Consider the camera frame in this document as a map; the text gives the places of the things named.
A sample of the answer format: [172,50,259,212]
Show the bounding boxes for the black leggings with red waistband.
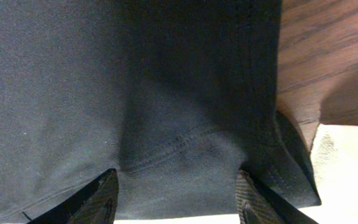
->
[0,0,321,223]

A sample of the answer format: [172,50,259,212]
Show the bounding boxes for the white fern print cloth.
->
[116,125,358,223]

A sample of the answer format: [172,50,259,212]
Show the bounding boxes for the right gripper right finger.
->
[235,170,318,224]

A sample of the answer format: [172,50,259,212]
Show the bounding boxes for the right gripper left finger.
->
[29,169,119,224]

